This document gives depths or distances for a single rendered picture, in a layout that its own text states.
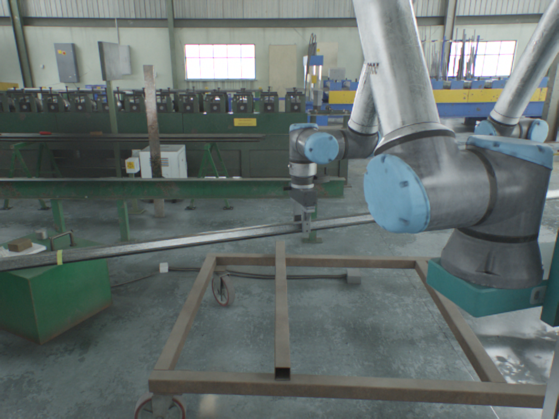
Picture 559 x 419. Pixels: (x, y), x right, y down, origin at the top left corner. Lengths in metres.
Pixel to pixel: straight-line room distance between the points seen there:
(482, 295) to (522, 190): 0.21
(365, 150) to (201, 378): 1.04
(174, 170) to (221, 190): 1.31
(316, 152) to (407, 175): 0.55
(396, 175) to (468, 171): 0.13
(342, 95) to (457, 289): 8.99
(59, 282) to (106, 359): 0.51
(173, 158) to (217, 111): 0.95
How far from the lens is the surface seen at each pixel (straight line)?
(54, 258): 1.43
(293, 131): 1.44
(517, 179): 0.93
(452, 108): 10.60
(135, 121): 5.67
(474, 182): 0.87
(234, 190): 3.73
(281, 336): 1.92
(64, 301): 2.80
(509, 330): 2.94
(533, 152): 0.94
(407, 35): 0.96
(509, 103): 1.67
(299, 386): 1.79
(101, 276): 2.92
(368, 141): 1.37
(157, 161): 4.43
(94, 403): 2.31
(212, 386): 1.83
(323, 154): 1.32
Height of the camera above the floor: 1.42
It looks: 18 degrees down
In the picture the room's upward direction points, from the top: straight up
